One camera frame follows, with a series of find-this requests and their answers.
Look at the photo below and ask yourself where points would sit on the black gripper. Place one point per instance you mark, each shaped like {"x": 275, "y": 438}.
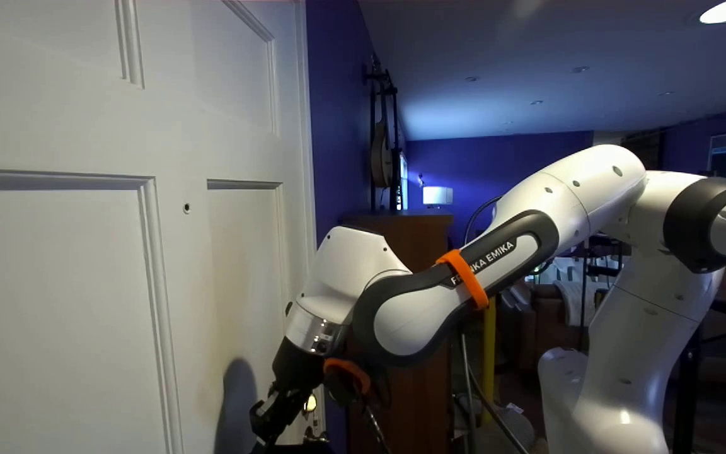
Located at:
{"x": 290, "y": 382}

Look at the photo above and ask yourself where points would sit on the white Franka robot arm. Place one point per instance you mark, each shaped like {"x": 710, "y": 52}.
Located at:
{"x": 549, "y": 252}

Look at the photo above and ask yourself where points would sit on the brass door knob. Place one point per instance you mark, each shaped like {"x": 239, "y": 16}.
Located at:
{"x": 311, "y": 403}

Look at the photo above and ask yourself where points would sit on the brown wooden cabinet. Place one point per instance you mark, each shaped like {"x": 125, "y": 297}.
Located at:
{"x": 418, "y": 240}

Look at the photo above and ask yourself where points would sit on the white panel door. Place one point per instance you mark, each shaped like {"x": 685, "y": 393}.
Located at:
{"x": 86, "y": 234}

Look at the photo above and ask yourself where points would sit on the yellow upright pole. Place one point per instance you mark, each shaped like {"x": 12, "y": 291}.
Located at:
{"x": 491, "y": 354}

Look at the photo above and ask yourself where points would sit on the small lit white lamp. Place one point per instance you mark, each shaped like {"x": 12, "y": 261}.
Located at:
{"x": 437, "y": 195}

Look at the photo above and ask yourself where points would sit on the dark wall hanging instrument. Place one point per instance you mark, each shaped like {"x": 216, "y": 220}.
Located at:
{"x": 382, "y": 141}

